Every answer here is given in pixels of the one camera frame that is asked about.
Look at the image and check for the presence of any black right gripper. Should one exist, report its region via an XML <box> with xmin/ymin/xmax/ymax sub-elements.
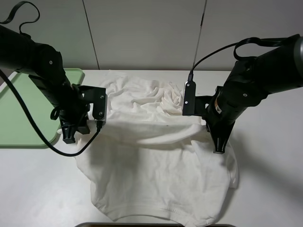
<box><xmin>195</xmin><ymin>86</ymin><xmax>234</xmax><ymax>155</ymax></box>

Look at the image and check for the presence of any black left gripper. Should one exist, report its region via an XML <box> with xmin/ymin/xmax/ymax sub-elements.
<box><xmin>50</xmin><ymin>84</ymin><xmax>90</xmax><ymax>144</ymax></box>

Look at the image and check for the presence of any white short sleeve shirt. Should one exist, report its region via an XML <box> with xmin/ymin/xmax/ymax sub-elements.
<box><xmin>75</xmin><ymin>71</ymin><xmax>238</xmax><ymax>227</ymax></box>

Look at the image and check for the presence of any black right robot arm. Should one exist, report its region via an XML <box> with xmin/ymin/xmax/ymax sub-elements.
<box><xmin>195</xmin><ymin>35</ymin><xmax>303</xmax><ymax>154</ymax></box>

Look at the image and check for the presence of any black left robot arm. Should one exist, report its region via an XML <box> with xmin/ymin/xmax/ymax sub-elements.
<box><xmin>0</xmin><ymin>26</ymin><xmax>90</xmax><ymax>144</ymax></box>

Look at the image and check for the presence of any green plastic tray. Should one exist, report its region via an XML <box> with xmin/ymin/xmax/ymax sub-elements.
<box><xmin>0</xmin><ymin>68</ymin><xmax>85</xmax><ymax>149</ymax></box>

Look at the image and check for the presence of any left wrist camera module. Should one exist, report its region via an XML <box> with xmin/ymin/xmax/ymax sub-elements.
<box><xmin>92</xmin><ymin>87</ymin><xmax>107</xmax><ymax>124</ymax></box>

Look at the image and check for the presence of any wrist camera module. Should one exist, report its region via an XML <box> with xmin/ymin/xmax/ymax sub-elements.
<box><xmin>182</xmin><ymin>81</ymin><xmax>196</xmax><ymax>116</ymax></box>
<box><xmin>92</xmin><ymin>87</ymin><xmax>107</xmax><ymax>124</ymax></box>

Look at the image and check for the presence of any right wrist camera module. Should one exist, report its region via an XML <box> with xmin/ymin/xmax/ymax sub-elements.
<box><xmin>182</xmin><ymin>81</ymin><xmax>196</xmax><ymax>116</ymax></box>

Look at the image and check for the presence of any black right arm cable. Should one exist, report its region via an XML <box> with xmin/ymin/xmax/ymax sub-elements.
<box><xmin>188</xmin><ymin>36</ymin><xmax>288</xmax><ymax>81</ymax></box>

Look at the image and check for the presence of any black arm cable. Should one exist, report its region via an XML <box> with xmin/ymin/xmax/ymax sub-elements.
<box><xmin>188</xmin><ymin>36</ymin><xmax>288</xmax><ymax>81</ymax></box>
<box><xmin>0</xmin><ymin>0</ymin><xmax>103</xmax><ymax>157</ymax></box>

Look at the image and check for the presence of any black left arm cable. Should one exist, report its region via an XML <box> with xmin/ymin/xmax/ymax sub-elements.
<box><xmin>0</xmin><ymin>0</ymin><xmax>103</xmax><ymax>157</ymax></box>

